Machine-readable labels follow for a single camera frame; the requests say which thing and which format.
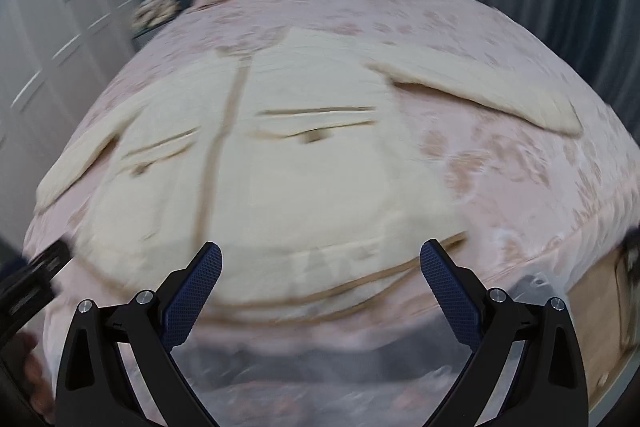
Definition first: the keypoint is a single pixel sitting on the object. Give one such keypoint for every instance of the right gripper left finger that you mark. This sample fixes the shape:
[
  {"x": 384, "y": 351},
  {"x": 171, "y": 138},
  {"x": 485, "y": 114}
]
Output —
[{"x": 93, "y": 387}]

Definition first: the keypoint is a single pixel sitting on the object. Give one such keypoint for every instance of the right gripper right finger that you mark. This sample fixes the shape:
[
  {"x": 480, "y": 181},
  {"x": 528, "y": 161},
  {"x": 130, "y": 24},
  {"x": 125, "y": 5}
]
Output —
[{"x": 549, "y": 385}]

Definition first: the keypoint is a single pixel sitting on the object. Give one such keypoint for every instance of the cream quilted jacket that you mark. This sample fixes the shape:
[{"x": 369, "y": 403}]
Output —
[{"x": 294, "y": 160}]

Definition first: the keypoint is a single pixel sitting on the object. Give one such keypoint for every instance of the pile of cream clothes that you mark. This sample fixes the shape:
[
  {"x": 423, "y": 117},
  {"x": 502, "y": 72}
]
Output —
[{"x": 151, "y": 13}]

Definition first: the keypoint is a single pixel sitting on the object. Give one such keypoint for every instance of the person's left hand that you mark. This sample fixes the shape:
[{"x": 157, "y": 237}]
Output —
[{"x": 26, "y": 395}]

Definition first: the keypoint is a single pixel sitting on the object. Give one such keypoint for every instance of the grey heart-pattern bed skirt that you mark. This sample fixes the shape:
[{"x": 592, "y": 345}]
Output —
[{"x": 427, "y": 354}]

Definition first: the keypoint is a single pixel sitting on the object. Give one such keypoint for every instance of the pink butterfly bed quilt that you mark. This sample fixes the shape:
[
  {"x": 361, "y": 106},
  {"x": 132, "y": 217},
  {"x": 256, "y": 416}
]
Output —
[{"x": 544, "y": 212}]

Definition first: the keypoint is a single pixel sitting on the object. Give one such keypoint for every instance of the white wardrobe with red decals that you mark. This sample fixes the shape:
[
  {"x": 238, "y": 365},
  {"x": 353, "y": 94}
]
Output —
[{"x": 57, "y": 57}]

